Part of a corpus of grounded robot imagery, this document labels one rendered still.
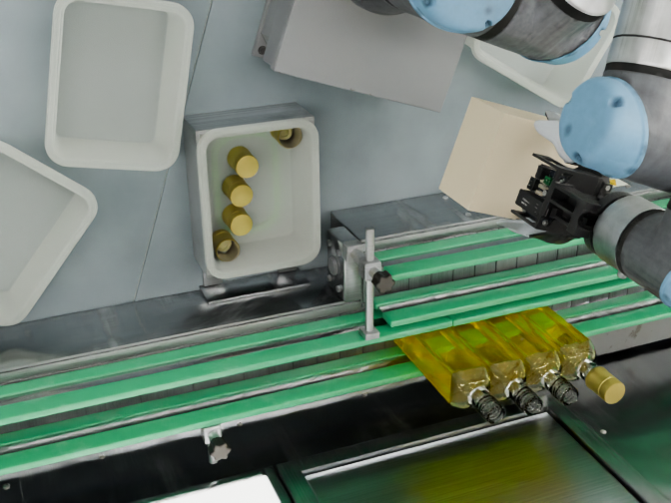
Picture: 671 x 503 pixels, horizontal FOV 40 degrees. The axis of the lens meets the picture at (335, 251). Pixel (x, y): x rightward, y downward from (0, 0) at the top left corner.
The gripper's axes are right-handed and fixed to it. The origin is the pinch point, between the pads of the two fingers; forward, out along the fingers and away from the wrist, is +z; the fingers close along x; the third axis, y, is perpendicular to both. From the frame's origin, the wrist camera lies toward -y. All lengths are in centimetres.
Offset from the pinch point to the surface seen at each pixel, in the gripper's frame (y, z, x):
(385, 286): 8.3, 9.1, 21.5
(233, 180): 25.0, 31.1, 17.2
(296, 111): 18.9, 30.5, 5.3
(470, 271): -13.6, 22.3, 22.2
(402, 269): 3.1, 14.7, 20.8
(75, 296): 42, 35, 40
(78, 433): 41, 18, 52
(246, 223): 22.2, 28.6, 22.5
